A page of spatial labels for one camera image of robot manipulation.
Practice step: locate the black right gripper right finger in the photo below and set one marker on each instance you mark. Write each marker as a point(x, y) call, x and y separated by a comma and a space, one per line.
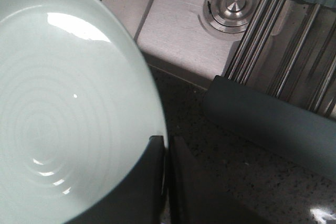
point(194, 198)

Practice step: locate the round steel sink drain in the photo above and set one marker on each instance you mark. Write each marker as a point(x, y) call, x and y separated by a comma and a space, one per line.
point(229, 16)

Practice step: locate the light green round plate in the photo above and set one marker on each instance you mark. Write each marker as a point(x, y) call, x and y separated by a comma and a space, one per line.
point(78, 106)

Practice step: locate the stainless steel sink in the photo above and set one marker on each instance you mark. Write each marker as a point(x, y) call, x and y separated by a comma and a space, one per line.
point(176, 38)

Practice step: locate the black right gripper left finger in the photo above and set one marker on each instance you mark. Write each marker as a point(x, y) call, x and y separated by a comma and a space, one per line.
point(138, 198)

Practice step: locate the teal roll-up drying rack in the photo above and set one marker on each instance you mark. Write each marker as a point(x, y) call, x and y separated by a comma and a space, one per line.
point(279, 87)

